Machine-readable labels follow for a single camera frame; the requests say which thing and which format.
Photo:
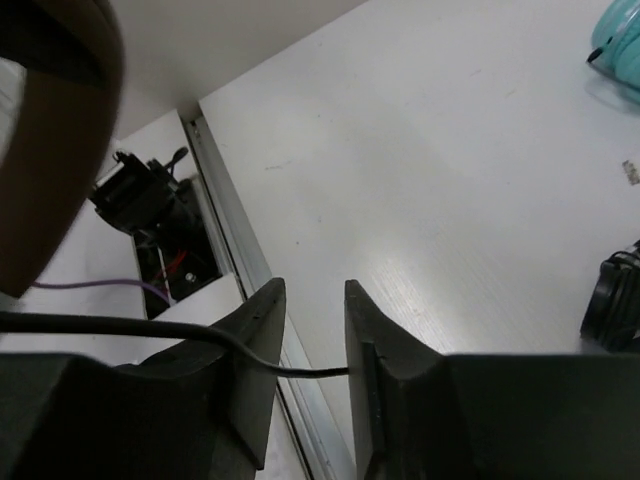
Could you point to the black headphones centre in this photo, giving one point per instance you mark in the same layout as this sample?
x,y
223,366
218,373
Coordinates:
x,y
612,316

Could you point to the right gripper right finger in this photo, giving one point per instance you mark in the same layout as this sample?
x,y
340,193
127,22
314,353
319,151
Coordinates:
x,y
419,414

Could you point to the teal white headphones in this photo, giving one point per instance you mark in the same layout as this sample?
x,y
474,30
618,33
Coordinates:
x,y
615,47

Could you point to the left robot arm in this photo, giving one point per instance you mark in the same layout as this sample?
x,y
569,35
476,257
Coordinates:
x,y
144,198

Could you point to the aluminium rail front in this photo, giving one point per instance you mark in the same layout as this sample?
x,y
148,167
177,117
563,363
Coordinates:
x,y
316,433

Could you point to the brown silver headphones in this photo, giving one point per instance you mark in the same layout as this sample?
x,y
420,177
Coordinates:
x,y
73,56

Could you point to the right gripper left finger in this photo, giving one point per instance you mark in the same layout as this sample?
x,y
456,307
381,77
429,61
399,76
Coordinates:
x,y
193,411

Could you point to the small plug piece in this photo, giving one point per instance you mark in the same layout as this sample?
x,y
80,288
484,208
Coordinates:
x,y
631,172

